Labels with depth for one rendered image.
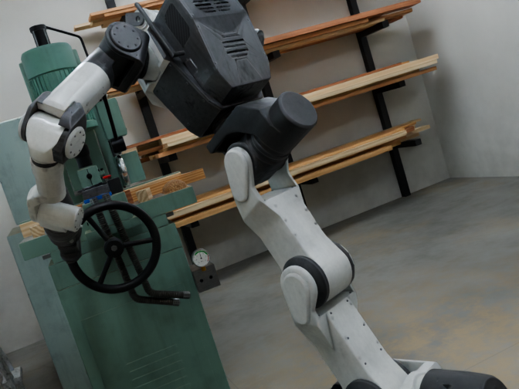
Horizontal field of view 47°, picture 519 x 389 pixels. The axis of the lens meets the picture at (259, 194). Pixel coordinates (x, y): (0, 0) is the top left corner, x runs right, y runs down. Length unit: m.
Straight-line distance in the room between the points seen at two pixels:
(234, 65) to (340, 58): 3.81
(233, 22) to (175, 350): 1.15
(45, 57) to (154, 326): 0.99
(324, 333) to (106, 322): 0.85
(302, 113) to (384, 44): 4.13
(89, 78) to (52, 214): 0.36
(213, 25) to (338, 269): 0.69
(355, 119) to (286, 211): 3.79
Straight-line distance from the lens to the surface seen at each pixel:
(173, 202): 2.08
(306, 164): 4.53
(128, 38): 1.53
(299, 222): 1.55
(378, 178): 5.37
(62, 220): 1.57
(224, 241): 4.81
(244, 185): 1.52
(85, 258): 2.08
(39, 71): 2.18
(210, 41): 1.52
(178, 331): 2.15
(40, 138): 1.41
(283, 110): 1.42
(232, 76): 1.51
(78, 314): 2.11
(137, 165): 2.38
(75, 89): 1.44
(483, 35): 5.05
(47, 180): 1.47
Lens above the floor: 1.05
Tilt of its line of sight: 7 degrees down
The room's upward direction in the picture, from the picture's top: 17 degrees counter-clockwise
